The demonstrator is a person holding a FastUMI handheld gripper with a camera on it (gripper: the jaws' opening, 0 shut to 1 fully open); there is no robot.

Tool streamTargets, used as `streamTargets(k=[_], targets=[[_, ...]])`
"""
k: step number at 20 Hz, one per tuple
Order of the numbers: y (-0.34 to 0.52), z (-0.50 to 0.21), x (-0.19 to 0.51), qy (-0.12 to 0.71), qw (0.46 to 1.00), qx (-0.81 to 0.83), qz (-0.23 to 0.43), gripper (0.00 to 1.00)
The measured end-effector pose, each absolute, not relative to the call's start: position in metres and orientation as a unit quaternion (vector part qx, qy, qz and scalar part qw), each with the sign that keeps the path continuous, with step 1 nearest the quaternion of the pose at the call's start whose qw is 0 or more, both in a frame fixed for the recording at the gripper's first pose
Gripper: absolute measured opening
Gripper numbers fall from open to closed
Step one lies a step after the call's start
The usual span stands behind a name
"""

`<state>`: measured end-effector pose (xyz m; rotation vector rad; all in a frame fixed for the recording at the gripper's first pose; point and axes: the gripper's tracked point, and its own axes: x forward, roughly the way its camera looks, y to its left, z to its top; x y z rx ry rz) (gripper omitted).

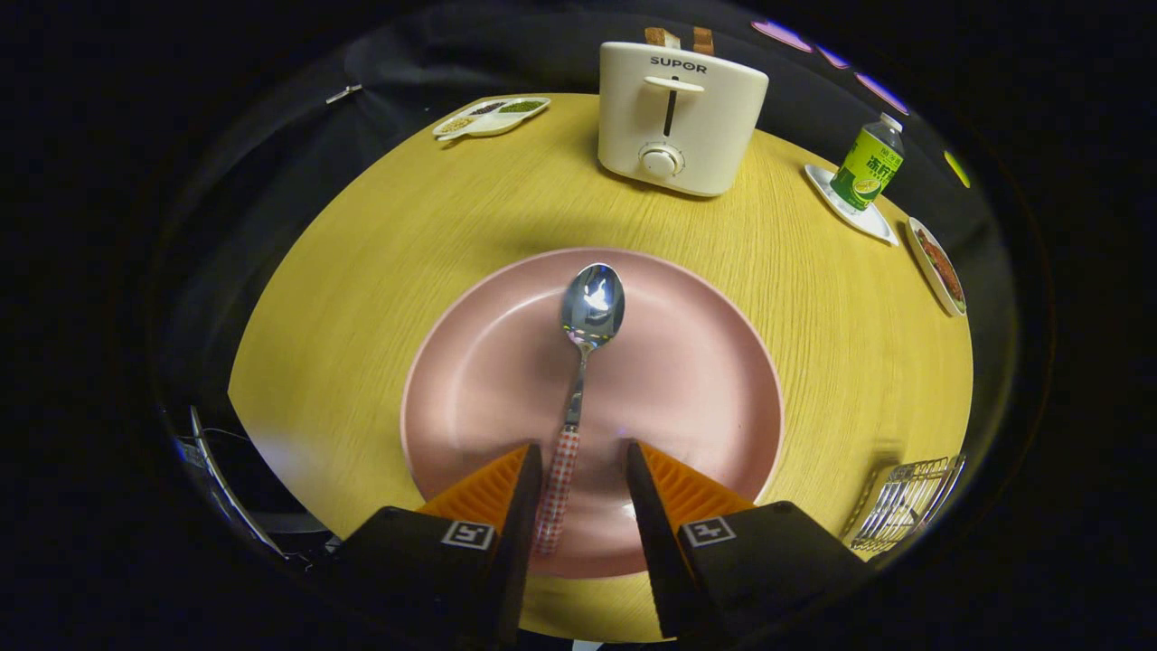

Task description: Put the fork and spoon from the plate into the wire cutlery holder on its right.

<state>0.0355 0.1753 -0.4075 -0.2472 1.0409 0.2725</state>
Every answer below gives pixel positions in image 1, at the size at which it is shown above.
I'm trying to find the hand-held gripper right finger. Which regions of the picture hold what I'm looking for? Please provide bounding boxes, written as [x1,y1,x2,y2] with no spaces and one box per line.
[626,439,875,641]

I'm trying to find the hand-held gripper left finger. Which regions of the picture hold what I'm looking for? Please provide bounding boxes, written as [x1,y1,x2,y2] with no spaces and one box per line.
[334,441,544,645]

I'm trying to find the pink round plate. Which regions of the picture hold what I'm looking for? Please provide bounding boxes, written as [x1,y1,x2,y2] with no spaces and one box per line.
[400,247,785,580]

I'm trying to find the white square coaster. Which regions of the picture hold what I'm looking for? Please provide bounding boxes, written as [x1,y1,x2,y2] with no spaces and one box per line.
[804,163,900,247]

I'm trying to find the white plate of food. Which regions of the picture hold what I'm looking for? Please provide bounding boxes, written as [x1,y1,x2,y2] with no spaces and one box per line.
[906,216,968,318]

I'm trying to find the white toaster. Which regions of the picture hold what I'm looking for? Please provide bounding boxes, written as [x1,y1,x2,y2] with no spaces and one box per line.
[597,41,770,198]

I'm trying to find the white divided bean dish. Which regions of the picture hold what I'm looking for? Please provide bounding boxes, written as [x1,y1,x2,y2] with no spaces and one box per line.
[432,97,551,142]

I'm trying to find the green label drink bottle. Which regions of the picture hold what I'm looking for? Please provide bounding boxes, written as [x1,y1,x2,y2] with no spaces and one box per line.
[829,113,906,212]

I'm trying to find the red checkered handle spoon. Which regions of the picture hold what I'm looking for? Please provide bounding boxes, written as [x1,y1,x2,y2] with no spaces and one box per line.
[533,262,626,557]

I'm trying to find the silver wire basket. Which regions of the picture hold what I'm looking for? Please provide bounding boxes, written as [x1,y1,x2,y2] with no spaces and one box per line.
[845,455,966,554]

